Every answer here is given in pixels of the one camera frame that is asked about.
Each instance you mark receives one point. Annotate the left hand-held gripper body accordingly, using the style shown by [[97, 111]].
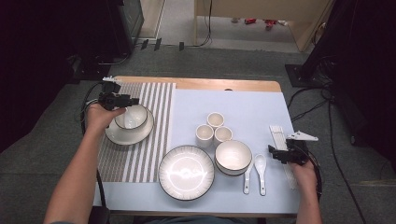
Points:
[[112, 99]]

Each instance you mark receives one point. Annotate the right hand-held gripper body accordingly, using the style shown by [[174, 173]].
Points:
[[297, 152]]

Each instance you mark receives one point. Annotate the white ceramic spoon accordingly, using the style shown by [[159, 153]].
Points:
[[128, 115], [246, 183], [260, 161]]

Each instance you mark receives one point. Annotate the row of white chopsticks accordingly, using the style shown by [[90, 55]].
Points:
[[277, 137]]

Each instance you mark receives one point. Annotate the white bowl with dark rim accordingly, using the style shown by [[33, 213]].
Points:
[[138, 116], [233, 155], [232, 173]]

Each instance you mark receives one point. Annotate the white plate with dark rim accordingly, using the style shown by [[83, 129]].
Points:
[[186, 172], [130, 138]]

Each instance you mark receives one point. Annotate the person's right hand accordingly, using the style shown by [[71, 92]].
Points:
[[305, 175]]

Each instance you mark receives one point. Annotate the person's left hand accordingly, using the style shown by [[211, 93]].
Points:
[[98, 119]]

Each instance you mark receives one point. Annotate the black stand base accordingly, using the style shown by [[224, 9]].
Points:
[[297, 76], [91, 71]]

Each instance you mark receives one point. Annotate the pale blue table sheet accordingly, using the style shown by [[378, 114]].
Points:
[[249, 102]]

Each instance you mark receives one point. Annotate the white ceramic cup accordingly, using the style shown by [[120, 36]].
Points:
[[215, 119], [223, 134], [204, 133]]

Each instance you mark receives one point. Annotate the black floor strip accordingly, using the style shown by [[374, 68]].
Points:
[[181, 46], [158, 44], [144, 44]]

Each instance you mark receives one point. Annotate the striped woven placemat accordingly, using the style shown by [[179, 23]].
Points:
[[140, 161]]

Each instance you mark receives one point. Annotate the dark cabinet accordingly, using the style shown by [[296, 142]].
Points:
[[130, 28]]

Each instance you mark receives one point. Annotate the dark curtain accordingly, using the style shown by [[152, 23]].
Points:
[[367, 62], [46, 62]]

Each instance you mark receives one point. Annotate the person's clothing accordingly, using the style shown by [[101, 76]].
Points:
[[193, 220]]

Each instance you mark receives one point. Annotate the red toy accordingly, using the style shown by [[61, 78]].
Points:
[[250, 21], [270, 24]]

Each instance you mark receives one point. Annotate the small white floor item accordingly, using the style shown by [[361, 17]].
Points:
[[282, 22]]

